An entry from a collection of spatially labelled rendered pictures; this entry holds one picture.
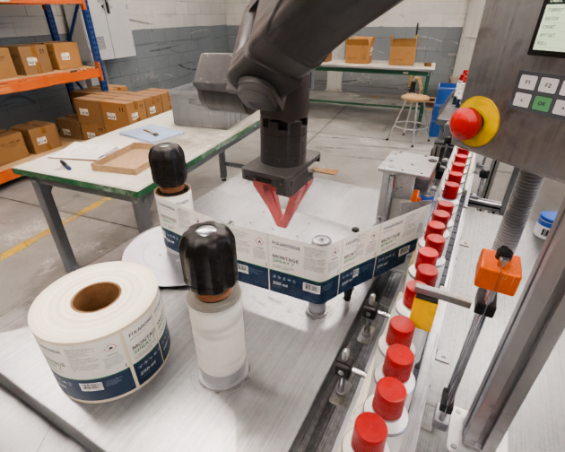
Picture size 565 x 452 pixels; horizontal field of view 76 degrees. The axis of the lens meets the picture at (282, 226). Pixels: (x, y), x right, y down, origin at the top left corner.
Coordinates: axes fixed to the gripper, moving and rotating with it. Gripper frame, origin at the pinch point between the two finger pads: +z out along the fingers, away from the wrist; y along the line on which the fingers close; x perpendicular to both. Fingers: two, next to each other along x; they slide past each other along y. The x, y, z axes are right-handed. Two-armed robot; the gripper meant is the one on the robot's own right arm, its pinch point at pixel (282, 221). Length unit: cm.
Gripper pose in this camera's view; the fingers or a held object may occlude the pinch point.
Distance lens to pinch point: 50.1
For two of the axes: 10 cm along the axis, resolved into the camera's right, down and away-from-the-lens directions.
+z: -0.2, 8.6, 5.2
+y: -4.5, 4.6, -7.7
